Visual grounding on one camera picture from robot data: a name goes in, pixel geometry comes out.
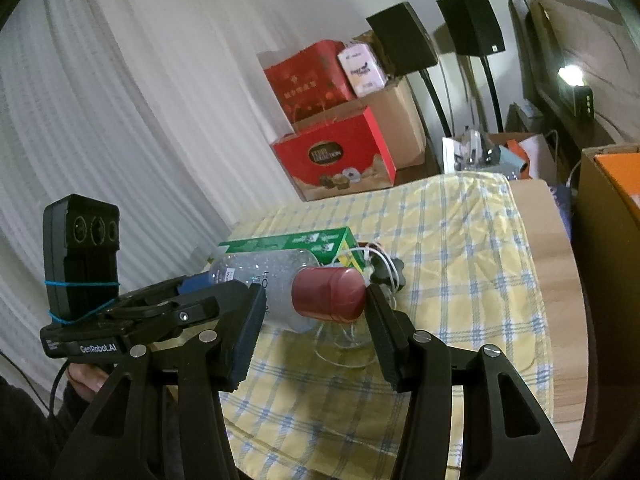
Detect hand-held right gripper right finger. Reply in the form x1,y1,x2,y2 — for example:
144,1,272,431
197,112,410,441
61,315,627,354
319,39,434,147
365,284,576,480

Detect cardboard box with orange flaps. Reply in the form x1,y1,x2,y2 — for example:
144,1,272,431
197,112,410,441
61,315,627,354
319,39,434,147
570,144,640,461

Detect black star knob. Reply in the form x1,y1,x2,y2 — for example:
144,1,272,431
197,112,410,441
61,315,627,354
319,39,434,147
372,255,405,283

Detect red chocolate gift box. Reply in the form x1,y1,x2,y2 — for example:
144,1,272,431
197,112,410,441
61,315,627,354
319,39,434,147
270,106,397,202

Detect black speaker stand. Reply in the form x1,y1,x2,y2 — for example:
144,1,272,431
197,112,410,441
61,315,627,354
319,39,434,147
480,55,503,133
420,70,451,136

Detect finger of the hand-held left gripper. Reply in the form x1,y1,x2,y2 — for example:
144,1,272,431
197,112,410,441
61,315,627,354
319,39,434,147
107,277,218,343

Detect person's left forearm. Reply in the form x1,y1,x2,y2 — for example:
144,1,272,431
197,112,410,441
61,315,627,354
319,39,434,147
0,360,71,480

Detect white curtain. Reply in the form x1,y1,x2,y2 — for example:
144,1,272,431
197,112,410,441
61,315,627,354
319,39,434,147
0,0,301,351

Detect white earphones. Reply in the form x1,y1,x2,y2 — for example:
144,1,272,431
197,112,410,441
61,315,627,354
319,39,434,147
345,242,401,292

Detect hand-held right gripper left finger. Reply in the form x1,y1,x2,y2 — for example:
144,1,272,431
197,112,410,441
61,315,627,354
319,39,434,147
60,280,268,480

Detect yellow plaid tablecloth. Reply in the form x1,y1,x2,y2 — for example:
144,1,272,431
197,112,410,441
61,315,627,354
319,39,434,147
220,172,553,473

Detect open box of clutter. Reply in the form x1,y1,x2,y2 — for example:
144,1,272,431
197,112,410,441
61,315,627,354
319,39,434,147
440,127,556,181

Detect black lamp with bright light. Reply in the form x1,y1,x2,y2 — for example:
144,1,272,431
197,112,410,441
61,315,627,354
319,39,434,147
557,65,596,121

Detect clear glass cup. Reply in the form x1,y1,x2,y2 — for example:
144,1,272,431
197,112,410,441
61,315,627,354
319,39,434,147
314,317,373,368

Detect brown cardboard box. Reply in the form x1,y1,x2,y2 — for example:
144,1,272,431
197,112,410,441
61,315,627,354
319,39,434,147
292,77,426,171

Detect pink tissue pack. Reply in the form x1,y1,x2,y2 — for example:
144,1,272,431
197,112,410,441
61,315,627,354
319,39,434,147
336,42,388,98

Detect green toothpaste box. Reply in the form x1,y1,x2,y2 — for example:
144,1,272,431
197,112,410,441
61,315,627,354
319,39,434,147
217,227,366,271

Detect person's left hand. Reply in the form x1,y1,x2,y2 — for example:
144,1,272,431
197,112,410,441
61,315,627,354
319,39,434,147
67,364,116,402

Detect clear bottle with red cap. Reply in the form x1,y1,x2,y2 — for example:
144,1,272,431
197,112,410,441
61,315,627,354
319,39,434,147
206,249,368,336

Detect black speaker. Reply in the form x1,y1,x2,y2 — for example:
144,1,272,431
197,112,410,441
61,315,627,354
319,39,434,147
436,0,506,56
366,1,438,76

